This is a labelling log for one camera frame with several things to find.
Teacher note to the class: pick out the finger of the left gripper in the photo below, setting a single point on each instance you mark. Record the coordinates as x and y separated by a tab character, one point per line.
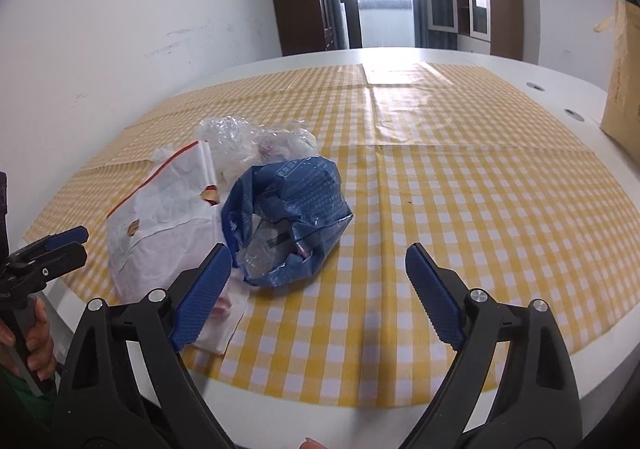
36	270
50	243

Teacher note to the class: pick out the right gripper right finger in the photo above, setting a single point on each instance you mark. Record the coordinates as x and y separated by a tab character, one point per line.
536	404

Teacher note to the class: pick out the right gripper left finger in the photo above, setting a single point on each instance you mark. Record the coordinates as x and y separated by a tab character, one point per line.
124	383

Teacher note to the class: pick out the white paper bag red trim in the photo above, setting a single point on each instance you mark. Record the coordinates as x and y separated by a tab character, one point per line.
167	225

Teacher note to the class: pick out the clear plastic bag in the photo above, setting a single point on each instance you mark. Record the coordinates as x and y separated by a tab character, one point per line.
236	144

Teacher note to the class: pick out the blue plastic bag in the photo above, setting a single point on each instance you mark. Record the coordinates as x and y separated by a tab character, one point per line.
281	220

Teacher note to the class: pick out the person's left hand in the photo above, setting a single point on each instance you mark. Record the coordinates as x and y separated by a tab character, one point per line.
39	342

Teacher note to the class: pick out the yellow checkered tablecloth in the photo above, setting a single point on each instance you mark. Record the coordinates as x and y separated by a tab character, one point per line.
506	179

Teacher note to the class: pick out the brown paper bag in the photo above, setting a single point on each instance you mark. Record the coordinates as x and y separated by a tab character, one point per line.
620	120

